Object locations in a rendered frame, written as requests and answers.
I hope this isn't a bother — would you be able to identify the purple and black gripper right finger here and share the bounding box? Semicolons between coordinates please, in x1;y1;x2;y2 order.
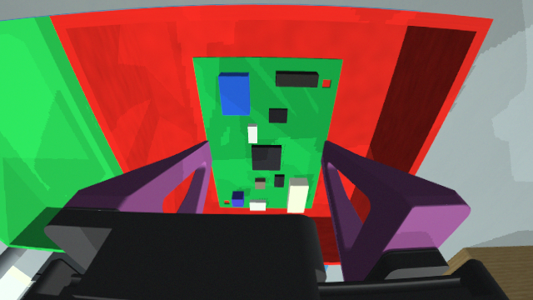
321;140;471;282

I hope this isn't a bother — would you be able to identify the red bin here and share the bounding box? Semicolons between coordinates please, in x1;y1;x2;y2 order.
49;5;493;265

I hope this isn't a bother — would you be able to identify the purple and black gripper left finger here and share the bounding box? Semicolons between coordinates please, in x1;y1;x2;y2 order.
63;141;212;213

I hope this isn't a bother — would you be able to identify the green circuit board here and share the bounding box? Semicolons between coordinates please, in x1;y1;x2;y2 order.
192;57;343;213

